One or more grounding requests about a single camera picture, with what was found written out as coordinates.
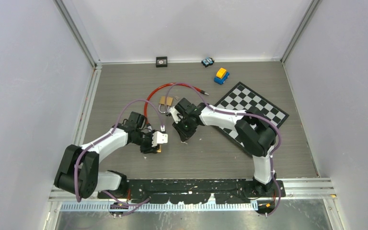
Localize red cable lock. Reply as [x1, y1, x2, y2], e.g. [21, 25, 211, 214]
[143, 82, 209, 120]

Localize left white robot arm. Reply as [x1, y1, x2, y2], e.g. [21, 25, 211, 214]
[54, 112, 168, 200]

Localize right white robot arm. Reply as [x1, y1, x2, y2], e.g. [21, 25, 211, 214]
[168, 98, 282, 197]

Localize large brass padlock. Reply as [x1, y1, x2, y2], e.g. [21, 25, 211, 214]
[158, 96, 173, 114]

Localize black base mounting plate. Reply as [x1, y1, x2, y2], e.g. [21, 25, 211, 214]
[98, 179, 286, 204]

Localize black white chessboard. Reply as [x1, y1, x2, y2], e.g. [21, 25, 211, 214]
[214, 81, 290, 153]

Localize yellow blue toy car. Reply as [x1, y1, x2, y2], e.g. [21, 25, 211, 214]
[214, 68, 230, 85]

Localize small blue toy car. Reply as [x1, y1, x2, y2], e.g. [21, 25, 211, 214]
[201, 57, 215, 68]

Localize black square box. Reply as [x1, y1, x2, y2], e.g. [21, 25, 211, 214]
[155, 56, 168, 68]

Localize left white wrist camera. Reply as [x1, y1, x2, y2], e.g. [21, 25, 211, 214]
[151, 131, 168, 147]

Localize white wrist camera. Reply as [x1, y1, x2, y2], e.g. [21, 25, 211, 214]
[151, 131, 168, 147]
[169, 107, 181, 124]

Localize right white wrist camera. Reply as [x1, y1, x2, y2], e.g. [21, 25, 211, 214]
[169, 107, 181, 124]

